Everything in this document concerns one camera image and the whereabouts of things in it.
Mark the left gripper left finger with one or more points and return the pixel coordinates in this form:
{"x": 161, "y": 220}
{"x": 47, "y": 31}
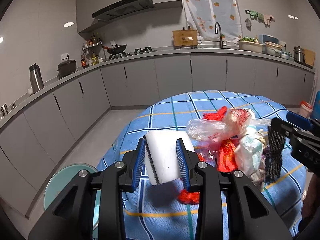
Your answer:
{"x": 122, "y": 176}

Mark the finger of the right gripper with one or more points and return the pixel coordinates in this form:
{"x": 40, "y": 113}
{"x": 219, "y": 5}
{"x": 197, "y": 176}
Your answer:
{"x": 298, "y": 118}
{"x": 284, "y": 128}

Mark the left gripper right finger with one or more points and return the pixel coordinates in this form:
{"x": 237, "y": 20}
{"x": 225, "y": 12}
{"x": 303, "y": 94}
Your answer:
{"x": 227, "y": 199}

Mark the black foam net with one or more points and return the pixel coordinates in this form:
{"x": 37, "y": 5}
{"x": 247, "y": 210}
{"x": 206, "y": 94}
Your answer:
{"x": 273, "y": 155}

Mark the white teal plastic packet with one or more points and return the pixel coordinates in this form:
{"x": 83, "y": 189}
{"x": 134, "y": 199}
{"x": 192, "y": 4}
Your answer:
{"x": 249, "y": 150}

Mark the red orange plastic wrapper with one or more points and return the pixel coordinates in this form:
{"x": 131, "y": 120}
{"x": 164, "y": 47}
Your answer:
{"x": 225, "y": 163}

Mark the red foam fruit net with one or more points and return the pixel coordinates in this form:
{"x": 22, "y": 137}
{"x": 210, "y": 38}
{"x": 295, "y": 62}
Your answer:
{"x": 216, "y": 116}

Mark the clear plastic bag red print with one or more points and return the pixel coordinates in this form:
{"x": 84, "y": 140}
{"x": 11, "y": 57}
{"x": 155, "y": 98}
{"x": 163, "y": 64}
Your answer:
{"x": 210, "y": 134}

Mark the white sponge block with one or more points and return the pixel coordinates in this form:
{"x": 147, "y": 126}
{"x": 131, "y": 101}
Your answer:
{"x": 161, "y": 159}

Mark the teal round trash bin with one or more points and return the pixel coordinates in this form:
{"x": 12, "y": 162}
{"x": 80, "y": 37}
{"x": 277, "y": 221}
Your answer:
{"x": 71, "y": 204}

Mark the dark kitchen faucet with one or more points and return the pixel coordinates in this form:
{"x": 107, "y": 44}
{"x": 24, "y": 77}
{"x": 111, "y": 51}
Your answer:
{"x": 218, "y": 31}

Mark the red lidded white bucket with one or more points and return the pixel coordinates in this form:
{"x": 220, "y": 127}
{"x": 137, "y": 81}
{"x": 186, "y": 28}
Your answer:
{"x": 305, "y": 109}

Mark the wooden cutting board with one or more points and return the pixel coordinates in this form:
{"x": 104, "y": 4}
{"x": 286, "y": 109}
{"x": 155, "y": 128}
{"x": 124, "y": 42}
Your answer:
{"x": 309, "y": 57}

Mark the steel pot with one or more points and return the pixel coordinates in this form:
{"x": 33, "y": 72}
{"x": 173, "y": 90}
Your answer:
{"x": 299, "y": 54}

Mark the white lidded bowl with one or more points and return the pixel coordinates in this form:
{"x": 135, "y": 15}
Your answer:
{"x": 273, "y": 49}

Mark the grey base cabinets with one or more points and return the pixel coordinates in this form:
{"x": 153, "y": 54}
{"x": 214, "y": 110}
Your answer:
{"x": 40, "y": 129}

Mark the blue plaid tablecloth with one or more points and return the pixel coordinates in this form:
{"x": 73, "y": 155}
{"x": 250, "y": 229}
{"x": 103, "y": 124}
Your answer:
{"x": 153, "y": 212}

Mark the white basin with greens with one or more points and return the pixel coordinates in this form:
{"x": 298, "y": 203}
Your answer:
{"x": 250, "y": 44}

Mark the hanging green cloths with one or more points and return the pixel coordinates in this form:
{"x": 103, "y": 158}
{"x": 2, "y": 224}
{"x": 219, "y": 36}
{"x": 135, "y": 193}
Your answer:
{"x": 265, "y": 19}

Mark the steel thermos kettle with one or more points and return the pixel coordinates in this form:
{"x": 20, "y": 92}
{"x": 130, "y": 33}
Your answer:
{"x": 35, "y": 78}

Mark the white orange print curtain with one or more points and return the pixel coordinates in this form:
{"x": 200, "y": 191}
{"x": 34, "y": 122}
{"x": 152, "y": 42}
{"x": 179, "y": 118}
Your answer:
{"x": 201, "y": 15}

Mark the black rice cooker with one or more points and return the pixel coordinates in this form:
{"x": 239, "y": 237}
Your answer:
{"x": 66, "y": 68}

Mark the gas stove burner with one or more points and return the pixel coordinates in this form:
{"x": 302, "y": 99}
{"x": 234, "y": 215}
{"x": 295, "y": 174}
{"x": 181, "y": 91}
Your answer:
{"x": 136, "y": 51}

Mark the spice rack with bottles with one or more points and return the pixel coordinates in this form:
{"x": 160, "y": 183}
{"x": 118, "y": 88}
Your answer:
{"x": 90, "y": 51}

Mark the black wok pan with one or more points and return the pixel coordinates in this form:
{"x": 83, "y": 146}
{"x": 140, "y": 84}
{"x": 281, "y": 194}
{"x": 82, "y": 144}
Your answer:
{"x": 117, "y": 49}

